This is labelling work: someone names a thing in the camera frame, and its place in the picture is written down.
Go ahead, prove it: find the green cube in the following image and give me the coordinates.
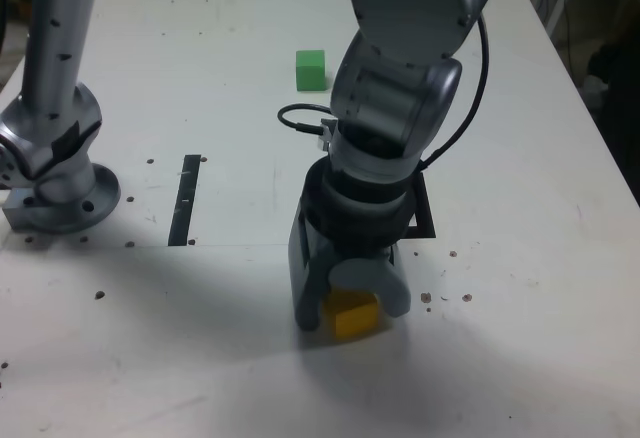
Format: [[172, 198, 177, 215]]
[[295, 49, 327, 93]]

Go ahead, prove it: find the black tape square outline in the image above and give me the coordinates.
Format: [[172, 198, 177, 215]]
[[397, 171, 437, 242]]

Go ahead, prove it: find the yellow cube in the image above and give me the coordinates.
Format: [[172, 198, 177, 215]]
[[322, 287, 380, 342]]

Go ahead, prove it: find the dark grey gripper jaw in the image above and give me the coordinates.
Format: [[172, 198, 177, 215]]
[[287, 204, 345, 333]]

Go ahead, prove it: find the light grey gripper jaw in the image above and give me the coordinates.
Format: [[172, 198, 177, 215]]
[[327, 244, 413, 318]]

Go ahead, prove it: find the black tape strip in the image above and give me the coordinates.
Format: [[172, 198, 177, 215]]
[[168, 154, 202, 248]]

